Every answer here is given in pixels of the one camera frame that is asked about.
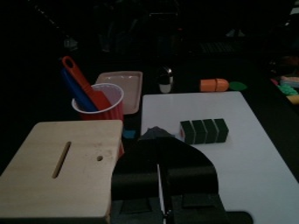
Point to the white cutting board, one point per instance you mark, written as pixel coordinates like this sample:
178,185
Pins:
249,163

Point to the light wooden block with slot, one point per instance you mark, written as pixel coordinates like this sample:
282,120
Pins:
58,175

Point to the green sushi roll piece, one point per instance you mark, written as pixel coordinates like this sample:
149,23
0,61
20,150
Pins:
187,132
199,131
211,131
222,130

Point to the red plastic cup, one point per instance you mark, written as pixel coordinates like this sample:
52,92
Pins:
105,115

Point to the orange toy spatula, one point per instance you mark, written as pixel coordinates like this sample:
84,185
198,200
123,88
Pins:
87,84

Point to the orange toy carrot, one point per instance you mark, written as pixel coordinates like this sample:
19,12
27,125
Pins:
214,85

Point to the yellow toy food piece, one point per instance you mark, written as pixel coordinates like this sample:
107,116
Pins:
294,99

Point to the small teal toy piece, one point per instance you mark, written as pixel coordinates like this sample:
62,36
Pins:
129,134

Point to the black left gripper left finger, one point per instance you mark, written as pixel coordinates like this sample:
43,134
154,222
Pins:
137,172

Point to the blue toy utensil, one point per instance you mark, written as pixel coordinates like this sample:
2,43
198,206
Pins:
78,93

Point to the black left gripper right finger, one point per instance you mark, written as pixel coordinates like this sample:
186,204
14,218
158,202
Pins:
187,172

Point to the green knobbly toy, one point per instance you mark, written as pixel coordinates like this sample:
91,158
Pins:
287,89

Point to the pink rectangular plate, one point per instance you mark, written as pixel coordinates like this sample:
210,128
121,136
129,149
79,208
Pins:
130,84

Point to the pink toy food piece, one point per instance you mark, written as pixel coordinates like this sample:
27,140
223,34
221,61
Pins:
291,81

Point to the flat green toy disc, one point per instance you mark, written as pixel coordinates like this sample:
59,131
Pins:
238,86

